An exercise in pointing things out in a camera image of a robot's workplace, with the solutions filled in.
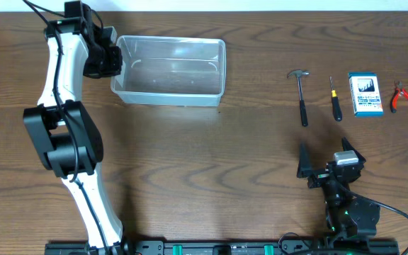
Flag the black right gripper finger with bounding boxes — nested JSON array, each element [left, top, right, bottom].
[[341, 137, 366, 164], [297, 143, 312, 179]]

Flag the clear plastic container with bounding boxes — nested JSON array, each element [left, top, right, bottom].
[[110, 35, 227, 107]]

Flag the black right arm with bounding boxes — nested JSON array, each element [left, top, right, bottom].
[[297, 137, 380, 238]]

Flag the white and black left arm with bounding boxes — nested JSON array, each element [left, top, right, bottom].
[[23, 1, 129, 254]]

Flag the blue white screwdriver box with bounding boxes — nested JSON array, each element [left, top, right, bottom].
[[348, 72, 384, 118]]

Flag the screwdriver yellow collar black handle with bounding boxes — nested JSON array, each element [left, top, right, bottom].
[[329, 77, 343, 122]]

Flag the red handled pliers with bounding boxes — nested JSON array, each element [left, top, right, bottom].
[[389, 80, 408, 114]]

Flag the small claw hammer black handle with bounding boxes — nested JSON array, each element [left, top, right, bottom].
[[287, 69, 310, 127]]

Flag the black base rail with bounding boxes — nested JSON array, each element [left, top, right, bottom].
[[44, 237, 400, 255]]

